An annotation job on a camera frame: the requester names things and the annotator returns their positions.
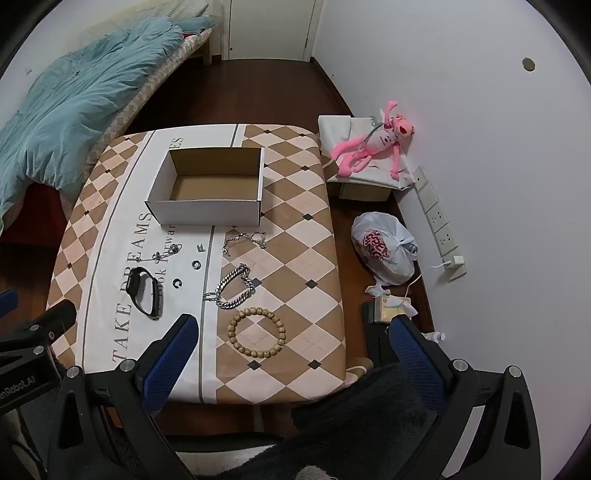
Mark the white plastic bag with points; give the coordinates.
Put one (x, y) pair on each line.
(378, 249)

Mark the white charger plug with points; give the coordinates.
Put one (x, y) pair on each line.
(456, 261)

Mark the white door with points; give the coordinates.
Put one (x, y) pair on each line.
(268, 27)

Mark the checked tablecloth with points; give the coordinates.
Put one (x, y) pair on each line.
(295, 258)

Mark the blue duvet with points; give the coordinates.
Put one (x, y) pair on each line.
(78, 101)

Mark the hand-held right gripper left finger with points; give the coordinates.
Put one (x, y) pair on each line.
(171, 360)

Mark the crumpled white tissue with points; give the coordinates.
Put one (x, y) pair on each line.
(376, 290)

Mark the black floor box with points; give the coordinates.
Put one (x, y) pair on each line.
(376, 341)

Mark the pink plush toy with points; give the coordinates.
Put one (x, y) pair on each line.
(369, 147)

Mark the wooden bed leg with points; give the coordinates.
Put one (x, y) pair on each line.
(207, 50)

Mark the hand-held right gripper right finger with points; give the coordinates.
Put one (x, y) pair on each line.
(415, 364)

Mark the white power strip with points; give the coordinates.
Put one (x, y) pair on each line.
(438, 221)

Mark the black fleece pants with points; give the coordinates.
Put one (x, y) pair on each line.
(360, 415)

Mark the white cardboard box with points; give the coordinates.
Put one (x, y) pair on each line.
(207, 212)

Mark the yellow tissue box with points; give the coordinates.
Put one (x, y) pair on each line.
(385, 310)

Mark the round wall cap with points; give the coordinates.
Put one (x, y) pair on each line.
(528, 64)

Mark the patterned bed mattress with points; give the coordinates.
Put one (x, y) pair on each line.
(138, 92)

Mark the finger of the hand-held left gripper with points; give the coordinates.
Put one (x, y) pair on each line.
(41, 325)
(7, 302)

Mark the black smartwatch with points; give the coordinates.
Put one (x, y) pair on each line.
(136, 281)

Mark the small white bottle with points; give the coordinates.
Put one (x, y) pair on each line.
(434, 336)

